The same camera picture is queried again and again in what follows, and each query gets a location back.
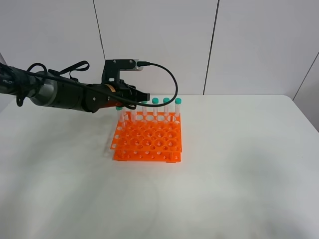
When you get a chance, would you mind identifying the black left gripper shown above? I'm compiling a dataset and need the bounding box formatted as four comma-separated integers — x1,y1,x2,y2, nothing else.
86,83,150,112

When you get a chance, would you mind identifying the green-capped test tube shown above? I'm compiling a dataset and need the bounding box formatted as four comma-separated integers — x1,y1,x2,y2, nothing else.
122,108,127,120

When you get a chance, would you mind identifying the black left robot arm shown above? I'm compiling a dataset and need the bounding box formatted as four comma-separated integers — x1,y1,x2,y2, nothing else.
0,59,150,113

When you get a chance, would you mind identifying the test tube second row left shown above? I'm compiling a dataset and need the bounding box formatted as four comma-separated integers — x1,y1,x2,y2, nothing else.
116,107,125,126

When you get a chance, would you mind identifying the orange test tube rack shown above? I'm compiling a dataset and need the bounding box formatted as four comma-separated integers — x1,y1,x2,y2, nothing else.
110,111,182,163

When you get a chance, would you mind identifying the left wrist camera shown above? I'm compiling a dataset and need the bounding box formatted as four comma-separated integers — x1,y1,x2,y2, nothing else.
102,59,144,84

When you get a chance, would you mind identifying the black camera cable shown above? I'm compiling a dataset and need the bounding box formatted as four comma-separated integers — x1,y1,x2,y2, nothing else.
24,60,178,108

